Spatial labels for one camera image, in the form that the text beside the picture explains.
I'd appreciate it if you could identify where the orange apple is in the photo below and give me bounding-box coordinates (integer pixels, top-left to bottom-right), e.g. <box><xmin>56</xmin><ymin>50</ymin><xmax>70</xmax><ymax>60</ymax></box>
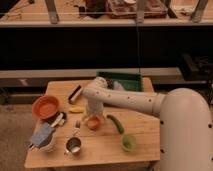
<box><xmin>86</xmin><ymin>116</ymin><xmax>101</xmax><ymax>130</ymax></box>

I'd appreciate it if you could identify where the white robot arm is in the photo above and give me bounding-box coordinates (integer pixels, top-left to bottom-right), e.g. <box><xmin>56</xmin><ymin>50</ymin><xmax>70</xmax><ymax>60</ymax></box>
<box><xmin>83</xmin><ymin>77</ymin><xmax>213</xmax><ymax>171</ymax></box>

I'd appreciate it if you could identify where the yellow banana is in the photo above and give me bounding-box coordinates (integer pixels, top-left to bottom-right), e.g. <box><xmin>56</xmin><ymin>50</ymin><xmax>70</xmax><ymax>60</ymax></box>
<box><xmin>68</xmin><ymin>106</ymin><xmax>84</xmax><ymax>113</ymax></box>

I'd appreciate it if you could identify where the black white brush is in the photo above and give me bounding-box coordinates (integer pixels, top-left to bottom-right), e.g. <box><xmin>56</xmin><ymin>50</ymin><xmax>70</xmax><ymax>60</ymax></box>
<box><xmin>68</xmin><ymin>85</ymin><xmax>83</xmax><ymax>104</ymax></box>

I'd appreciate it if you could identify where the small brown figurine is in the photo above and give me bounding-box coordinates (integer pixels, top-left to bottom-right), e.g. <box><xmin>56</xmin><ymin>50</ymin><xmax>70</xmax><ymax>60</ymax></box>
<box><xmin>75</xmin><ymin>121</ymin><xmax>81</xmax><ymax>130</ymax></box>

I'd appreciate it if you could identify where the green chili pepper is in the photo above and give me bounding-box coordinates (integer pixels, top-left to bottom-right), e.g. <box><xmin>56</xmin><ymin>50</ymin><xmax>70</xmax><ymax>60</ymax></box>
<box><xmin>107</xmin><ymin>115</ymin><xmax>124</xmax><ymax>134</ymax></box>

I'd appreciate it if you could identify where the clear plastic bag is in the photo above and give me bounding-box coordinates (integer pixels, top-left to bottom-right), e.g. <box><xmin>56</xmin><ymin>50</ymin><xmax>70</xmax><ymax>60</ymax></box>
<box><xmin>113</xmin><ymin>81</ymin><xmax>126</xmax><ymax>91</ymax></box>

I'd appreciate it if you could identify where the black dish with utensil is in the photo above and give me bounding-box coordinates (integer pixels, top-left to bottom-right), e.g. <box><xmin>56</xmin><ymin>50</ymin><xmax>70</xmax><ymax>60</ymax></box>
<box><xmin>50</xmin><ymin>112</ymin><xmax>67</xmax><ymax>127</ymax></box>

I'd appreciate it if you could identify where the metal measuring cup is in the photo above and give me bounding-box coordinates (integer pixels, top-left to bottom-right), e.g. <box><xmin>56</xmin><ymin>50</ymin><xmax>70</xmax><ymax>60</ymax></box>
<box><xmin>64</xmin><ymin>137</ymin><xmax>81</xmax><ymax>156</ymax></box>

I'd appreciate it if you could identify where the green plastic tray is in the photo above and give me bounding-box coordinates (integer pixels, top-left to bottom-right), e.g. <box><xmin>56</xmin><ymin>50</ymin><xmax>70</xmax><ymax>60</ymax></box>
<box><xmin>96</xmin><ymin>71</ymin><xmax>143</xmax><ymax>91</ymax></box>

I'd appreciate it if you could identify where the orange plastic bowl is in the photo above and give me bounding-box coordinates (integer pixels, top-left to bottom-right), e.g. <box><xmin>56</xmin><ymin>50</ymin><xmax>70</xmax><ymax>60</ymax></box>
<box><xmin>32</xmin><ymin>95</ymin><xmax>60</xmax><ymax>119</ymax></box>

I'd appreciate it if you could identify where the green plastic cup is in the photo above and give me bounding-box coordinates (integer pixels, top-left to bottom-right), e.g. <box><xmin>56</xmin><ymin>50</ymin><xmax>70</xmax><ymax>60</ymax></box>
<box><xmin>121</xmin><ymin>134</ymin><xmax>136</xmax><ymax>152</ymax></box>

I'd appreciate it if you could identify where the blue cloth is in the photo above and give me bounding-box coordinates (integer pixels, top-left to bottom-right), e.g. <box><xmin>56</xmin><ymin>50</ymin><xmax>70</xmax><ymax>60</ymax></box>
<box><xmin>29</xmin><ymin>123</ymin><xmax>54</xmax><ymax>148</ymax></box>

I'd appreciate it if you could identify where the red crate on shelf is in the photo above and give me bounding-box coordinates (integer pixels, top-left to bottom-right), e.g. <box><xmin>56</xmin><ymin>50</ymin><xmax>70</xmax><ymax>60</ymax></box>
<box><xmin>106</xmin><ymin>0</ymin><xmax>168</xmax><ymax>19</ymax></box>

